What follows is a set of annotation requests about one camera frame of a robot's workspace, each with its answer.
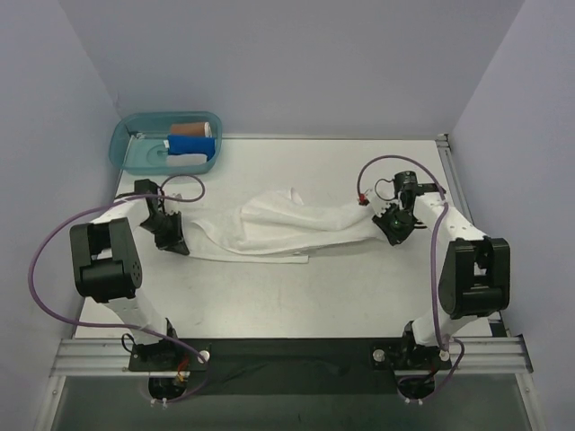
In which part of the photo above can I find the white terry towel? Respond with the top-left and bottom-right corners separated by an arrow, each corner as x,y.
182,189 -> 385,264

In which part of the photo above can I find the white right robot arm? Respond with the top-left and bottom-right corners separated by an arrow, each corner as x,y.
365,171 -> 510,368

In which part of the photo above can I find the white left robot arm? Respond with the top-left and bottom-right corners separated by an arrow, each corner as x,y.
69,179 -> 190,370

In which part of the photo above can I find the white rolled towel in bin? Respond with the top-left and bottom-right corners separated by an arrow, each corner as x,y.
166,154 -> 208,166

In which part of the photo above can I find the teal plastic bin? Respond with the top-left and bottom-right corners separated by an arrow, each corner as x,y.
109,111 -> 223,175

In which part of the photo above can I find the blue rolled towel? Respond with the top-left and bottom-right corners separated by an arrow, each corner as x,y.
167,135 -> 216,159

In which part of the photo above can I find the brown rolled towel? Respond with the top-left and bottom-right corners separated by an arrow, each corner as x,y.
169,121 -> 212,137

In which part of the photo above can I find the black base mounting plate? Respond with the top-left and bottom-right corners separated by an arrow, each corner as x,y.
128,338 -> 451,399

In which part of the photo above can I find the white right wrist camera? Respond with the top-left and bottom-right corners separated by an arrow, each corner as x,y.
358,189 -> 397,217

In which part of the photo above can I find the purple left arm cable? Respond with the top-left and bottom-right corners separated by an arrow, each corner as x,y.
29,174 -> 212,403

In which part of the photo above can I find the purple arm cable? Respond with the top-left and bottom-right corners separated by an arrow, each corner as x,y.
29,174 -> 212,403
357,154 -> 466,400

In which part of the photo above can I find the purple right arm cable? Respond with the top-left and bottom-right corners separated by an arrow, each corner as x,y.
357,154 -> 466,400

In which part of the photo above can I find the aluminium front rail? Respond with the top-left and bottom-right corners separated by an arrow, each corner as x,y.
50,337 -> 533,377

